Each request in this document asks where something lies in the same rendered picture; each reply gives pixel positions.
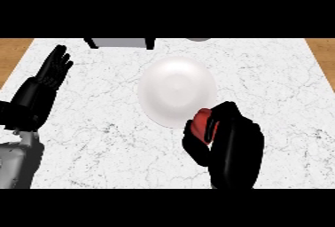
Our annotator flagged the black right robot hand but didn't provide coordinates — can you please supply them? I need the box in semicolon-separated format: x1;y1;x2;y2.
181;100;266;190

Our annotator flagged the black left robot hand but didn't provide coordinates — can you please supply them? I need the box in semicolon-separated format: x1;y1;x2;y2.
0;44;76;133

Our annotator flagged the red bell pepper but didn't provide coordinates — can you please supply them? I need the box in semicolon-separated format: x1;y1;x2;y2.
191;107;220;146

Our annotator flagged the grey appliance with black legs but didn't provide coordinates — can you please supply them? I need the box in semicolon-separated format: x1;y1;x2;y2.
85;38;157;51

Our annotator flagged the white plate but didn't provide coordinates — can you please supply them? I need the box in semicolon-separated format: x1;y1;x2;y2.
138;56;219;129

